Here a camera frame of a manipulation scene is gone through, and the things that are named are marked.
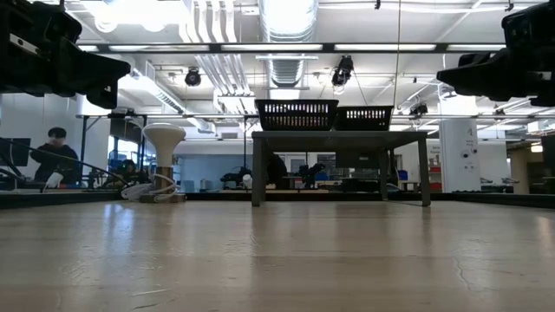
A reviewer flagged person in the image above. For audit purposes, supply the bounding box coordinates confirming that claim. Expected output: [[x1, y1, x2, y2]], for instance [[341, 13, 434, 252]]
[[110, 159, 148, 187], [29, 126, 82, 185], [264, 152, 290, 191]]

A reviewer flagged black overhead frame bar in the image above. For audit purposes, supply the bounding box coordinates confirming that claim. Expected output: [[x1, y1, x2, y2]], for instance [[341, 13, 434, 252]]
[[77, 42, 506, 55]]

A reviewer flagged black hanging screen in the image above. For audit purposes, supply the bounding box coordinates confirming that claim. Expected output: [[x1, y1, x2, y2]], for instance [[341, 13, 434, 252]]
[[109, 117, 142, 142]]

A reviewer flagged black plastic mesh basket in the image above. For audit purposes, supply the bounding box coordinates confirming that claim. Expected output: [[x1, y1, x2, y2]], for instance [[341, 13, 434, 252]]
[[336, 105, 395, 132], [254, 98, 341, 132]]

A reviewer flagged black aluminium table frame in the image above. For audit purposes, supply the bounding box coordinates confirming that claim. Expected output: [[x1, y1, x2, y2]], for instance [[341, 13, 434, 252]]
[[0, 189, 555, 210]]

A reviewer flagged white coiled lamp cable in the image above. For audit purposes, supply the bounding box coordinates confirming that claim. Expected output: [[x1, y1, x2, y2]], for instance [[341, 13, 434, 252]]
[[120, 172, 180, 203]]

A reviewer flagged white pillar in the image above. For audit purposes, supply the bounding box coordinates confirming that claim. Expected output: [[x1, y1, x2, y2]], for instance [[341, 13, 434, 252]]
[[438, 119, 480, 193]]

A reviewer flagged white mushroom table lamp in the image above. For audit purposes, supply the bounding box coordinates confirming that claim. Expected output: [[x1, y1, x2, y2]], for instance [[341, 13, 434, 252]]
[[141, 122, 187, 204]]

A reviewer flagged silver ventilation duct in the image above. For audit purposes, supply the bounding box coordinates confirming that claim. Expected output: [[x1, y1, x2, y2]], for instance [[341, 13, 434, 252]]
[[258, 0, 320, 88]]

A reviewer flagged black ceiling camera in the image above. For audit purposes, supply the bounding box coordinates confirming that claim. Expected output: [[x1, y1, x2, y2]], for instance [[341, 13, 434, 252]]
[[331, 55, 355, 88], [184, 67, 202, 88], [409, 101, 429, 119]]

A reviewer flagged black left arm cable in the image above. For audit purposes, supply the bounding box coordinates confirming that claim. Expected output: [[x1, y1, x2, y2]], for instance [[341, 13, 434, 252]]
[[0, 136, 131, 186]]

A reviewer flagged black background station frame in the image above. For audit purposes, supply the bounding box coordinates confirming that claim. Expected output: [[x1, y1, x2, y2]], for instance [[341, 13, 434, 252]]
[[76, 112, 555, 194]]

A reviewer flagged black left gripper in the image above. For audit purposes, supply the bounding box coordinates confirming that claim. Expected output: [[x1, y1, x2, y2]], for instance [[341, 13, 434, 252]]
[[0, 1, 132, 110]]

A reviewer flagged black computer monitor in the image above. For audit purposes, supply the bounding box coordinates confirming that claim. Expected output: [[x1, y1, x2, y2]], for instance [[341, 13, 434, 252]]
[[0, 137, 32, 168]]

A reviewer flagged grey metal riser shelf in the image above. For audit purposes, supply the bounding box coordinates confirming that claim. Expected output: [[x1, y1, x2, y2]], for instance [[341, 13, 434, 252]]
[[251, 129, 432, 207]]

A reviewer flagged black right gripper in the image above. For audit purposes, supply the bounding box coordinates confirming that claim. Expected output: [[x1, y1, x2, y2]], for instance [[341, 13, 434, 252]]
[[436, 0, 555, 107]]

